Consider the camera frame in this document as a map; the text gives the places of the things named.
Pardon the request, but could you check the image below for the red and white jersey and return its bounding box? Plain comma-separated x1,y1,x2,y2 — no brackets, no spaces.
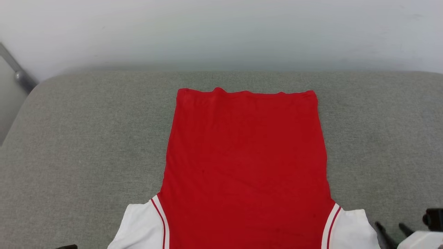
107,87,381,249

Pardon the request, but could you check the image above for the grey metal pole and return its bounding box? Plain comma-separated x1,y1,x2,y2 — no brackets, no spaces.
0,42,38,94

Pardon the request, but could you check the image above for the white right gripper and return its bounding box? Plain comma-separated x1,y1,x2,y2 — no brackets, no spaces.
375,221,443,249

